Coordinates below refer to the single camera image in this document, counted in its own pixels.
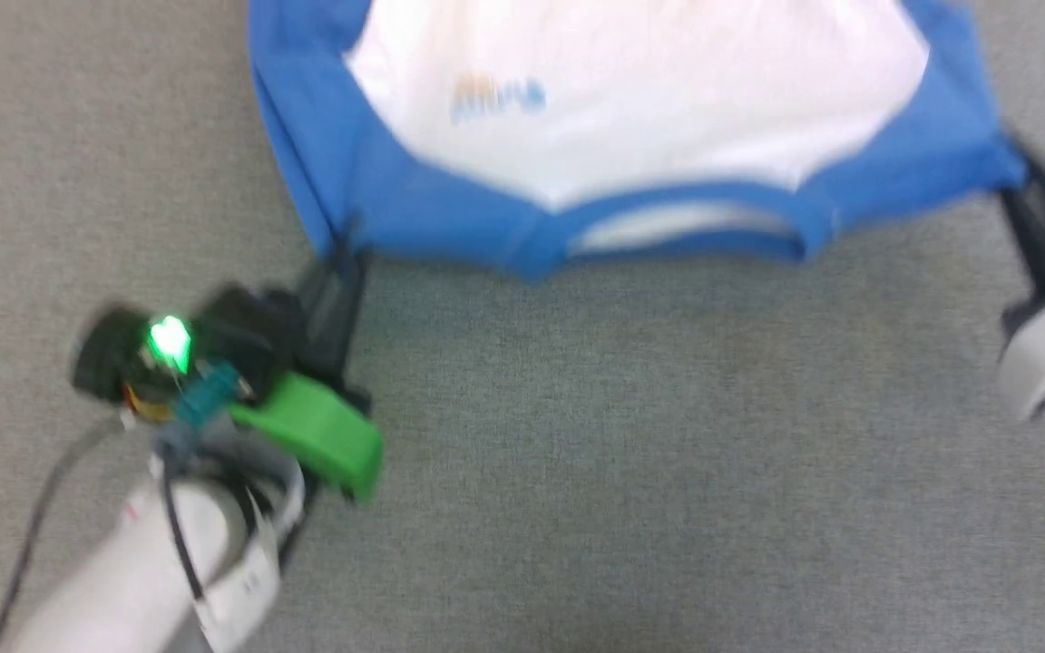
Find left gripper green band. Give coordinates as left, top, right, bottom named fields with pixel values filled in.
left=230, top=218, right=386, bottom=502

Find blue and white T-shirt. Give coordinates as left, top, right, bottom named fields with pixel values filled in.
left=248, top=0, right=1029, bottom=284

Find grey fabric sofa cushion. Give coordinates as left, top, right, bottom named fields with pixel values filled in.
left=0, top=0, right=1045, bottom=653

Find teal cable connector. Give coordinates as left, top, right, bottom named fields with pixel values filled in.
left=154, top=363, right=244, bottom=454

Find thin black cable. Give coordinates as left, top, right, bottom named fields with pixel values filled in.
left=0, top=419, right=129, bottom=653

